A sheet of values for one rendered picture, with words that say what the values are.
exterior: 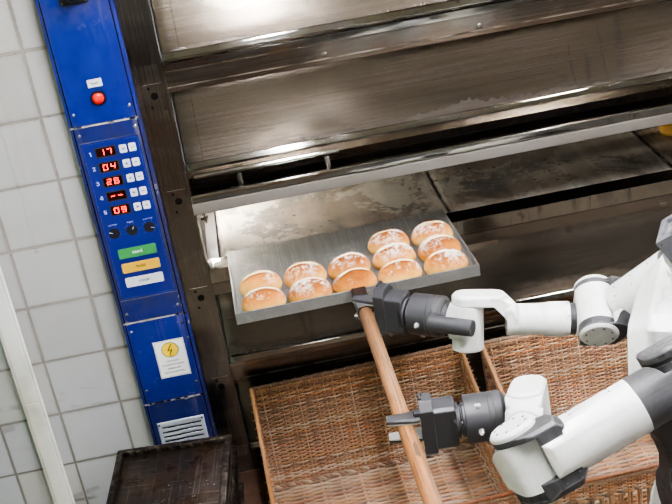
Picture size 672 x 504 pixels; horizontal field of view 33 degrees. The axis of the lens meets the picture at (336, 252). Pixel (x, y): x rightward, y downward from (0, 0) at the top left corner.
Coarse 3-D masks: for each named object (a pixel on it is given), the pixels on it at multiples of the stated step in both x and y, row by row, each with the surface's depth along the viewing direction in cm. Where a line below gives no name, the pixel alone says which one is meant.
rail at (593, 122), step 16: (624, 112) 258; (640, 112) 258; (656, 112) 259; (544, 128) 257; (560, 128) 257; (576, 128) 258; (464, 144) 256; (480, 144) 256; (496, 144) 257; (384, 160) 255; (400, 160) 255; (416, 160) 256; (288, 176) 255; (304, 176) 254; (320, 176) 254; (336, 176) 255; (208, 192) 253; (224, 192) 253; (240, 192) 253
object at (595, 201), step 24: (576, 192) 284; (600, 192) 282; (624, 192) 283; (648, 192) 283; (456, 216) 282; (480, 216) 280; (504, 216) 281; (528, 216) 282; (552, 216) 283; (216, 264) 278
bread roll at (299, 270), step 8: (296, 264) 260; (304, 264) 259; (312, 264) 260; (288, 272) 260; (296, 272) 259; (304, 272) 259; (312, 272) 259; (320, 272) 260; (288, 280) 260; (296, 280) 259
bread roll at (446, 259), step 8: (448, 248) 256; (432, 256) 255; (440, 256) 254; (448, 256) 254; (456, 256) 254; (464, 256) 256; (424, 264) 256; (432, 264) 254; (440, 264) 254; (448, 264) 254; (456, 264) 254; (464, 264) 255; (432, 272) 255
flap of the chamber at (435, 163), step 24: (552, 120) 273; (576, 120) 268; (648, 120) 259; (408, 144) 275; (432, 144) 270; (528, 144) 257; (552, 144) 258; (288, 168) 272; (312, 168) 267; (384, 168) 255; (408, 168) 256; (432, 168) 257; (264, 192) 254; (288, 192) 254; (312, 192) 255
